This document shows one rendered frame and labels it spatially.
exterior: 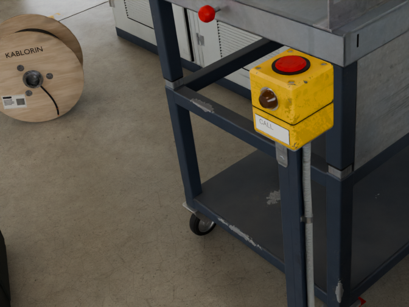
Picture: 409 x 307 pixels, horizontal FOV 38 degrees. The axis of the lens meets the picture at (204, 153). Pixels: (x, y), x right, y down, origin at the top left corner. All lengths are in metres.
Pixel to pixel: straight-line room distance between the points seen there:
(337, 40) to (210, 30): 1.49
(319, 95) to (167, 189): 1.31
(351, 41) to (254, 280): 0.90
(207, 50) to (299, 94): 1.78
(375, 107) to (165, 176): 1.09
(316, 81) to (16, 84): 1.87
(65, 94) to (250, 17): 1.50
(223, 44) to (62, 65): 0.64
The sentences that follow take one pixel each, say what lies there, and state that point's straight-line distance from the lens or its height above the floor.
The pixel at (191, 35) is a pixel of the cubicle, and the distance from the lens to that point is 2.63.
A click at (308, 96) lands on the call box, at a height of 0.87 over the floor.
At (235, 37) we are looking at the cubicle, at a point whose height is 0.27.
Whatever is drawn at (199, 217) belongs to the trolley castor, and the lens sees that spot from 1.78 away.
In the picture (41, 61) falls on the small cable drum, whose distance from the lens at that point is 2.47.
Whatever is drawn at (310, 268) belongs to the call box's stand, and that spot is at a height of 0.53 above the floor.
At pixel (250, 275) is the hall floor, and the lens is 1.73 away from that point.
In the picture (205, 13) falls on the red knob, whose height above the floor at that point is 0.83.
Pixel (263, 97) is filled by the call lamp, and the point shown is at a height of 0.88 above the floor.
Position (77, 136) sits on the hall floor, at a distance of 2.44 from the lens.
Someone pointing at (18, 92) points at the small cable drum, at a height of 0.16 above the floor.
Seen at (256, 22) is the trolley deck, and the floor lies 0.82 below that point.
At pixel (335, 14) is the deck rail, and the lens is 1.00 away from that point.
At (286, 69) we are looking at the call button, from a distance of 0.78.
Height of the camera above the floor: 1.28
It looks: 36 degrees down
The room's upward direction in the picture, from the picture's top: 9 degrees counter-clockwise
